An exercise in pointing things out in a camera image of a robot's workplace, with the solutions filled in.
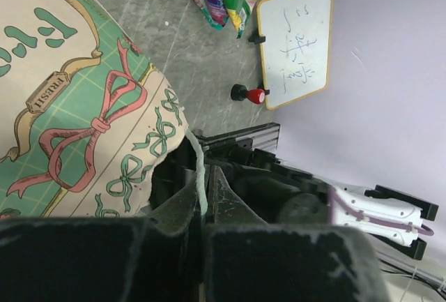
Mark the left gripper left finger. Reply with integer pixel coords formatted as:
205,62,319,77
1,170,201,301

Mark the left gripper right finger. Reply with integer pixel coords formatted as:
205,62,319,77
203,166,390,301

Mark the green patterned paper bag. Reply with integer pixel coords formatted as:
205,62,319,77
1,0,208,220

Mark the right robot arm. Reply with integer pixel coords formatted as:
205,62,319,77
228,147,438,260

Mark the red black stamp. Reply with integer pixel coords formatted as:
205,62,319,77
230,84,270,105

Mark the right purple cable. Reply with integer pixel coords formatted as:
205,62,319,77
327,188,436,239

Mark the aluminium rail frame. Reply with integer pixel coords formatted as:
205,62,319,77
194,122,280,168

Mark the small whiteboard yellow frame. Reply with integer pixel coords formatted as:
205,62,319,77
256,0,333,110

